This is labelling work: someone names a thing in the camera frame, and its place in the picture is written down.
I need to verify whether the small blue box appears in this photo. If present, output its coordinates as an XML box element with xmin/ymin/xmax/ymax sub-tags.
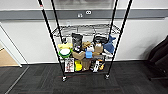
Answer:
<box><xmin>85</xmin><ymin>50</ymin><xmax>94</xmax><ymax>60</ymax></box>

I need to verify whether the brown cardboard box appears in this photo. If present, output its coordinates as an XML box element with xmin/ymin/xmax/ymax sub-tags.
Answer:
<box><xmin>72</xmin><ymin>49</ymin><xmax>87</xmax><ymax>62</ymax></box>

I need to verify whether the long grey wall band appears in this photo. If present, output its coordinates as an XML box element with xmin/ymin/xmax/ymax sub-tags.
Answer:
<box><xmin>0</xmin><ymin>8</ymin><xmax>168</xmax><ymax>21</ymax></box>

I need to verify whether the white door frame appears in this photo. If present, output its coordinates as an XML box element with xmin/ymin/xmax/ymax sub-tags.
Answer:
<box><xmin>0</xmin><ymin>23</ymin><xmax>30</xmax><ymax>68</ymax></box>

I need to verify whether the brown paper bag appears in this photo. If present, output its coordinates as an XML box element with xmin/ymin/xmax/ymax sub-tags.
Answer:
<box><xmin>81</xmin><ymin>58</ymin><xmax>93</xmax><ymax>71</ymax></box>

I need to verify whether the black printed pouch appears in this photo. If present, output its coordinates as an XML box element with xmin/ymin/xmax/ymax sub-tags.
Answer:
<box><xmin>71</xmin><ymin>32</ymin><xmax>85</xmax><ymax>53</ymax></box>

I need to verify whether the green bowl with white lid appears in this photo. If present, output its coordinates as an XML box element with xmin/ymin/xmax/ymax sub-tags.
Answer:
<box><xmin>58</xmin><ymin>48</ymin><xmax>73</xmax><ymax>60</ymax></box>

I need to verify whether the black wire shelf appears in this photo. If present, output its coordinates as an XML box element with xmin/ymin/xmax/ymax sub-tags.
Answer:
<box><xmin>37</xmin><ymin>0</ymin><xmax>134</xmax><ymax>83</ymax></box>

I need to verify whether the white bottle with yellow mark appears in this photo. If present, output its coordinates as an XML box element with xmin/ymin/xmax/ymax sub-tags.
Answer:
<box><xmin>91</xmin><ymin>59</ymin><xmax>102</xmax><ymax>73</ymax></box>

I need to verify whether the yellow bag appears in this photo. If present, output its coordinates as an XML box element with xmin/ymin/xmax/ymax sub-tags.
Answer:
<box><xmin>57</xmin><ymin>42</ymin><xmax>74</xmax><ymax>51</ymax></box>

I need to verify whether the white and red box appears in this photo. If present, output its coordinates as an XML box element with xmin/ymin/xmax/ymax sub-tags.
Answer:
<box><xmin>64</xmin><ymin>57</ymin><xmax>76</xmax><ymax>74</ymax></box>

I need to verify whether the tan paper packet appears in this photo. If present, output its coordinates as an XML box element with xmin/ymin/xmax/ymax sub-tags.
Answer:
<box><xmin>82</xmin><ymin>41</ymin><xmax>94</xmax><ymax>51</ymax></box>

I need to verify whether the grey wall socket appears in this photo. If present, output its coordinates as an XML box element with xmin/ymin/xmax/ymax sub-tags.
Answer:
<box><xmin>85</xmin><ymin>10</ymin><xmax>92</xmax><ymax>16</ymax></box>
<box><xmin>76</xmin><ymin>12</ymin><xmax>83</xmax><ymax>18</ymax></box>

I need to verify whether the tall brown box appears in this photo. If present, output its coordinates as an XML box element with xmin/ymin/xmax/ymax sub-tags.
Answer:
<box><xmin>93</xmin><ymin>43</ymin><xmax>105</xmax><ymax>58</ymax></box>

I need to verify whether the yellow container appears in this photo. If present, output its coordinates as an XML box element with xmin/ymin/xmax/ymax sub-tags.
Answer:
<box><xmin>74</xmin><ymin>60</ymin><xmax>84</xmax><ymax>72</ymax></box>

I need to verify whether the black round item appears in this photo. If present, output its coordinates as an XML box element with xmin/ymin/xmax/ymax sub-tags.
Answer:
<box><xmin>92</xmin><ymin>33</ymin><xmax>107</xmax><ymax>46</ymax></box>

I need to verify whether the large blue plush toy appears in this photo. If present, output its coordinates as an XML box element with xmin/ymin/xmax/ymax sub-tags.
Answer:
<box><xmin>102</xmin><ymin>34</ymin><xmax>116</xmax><ymax>56</ymax></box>

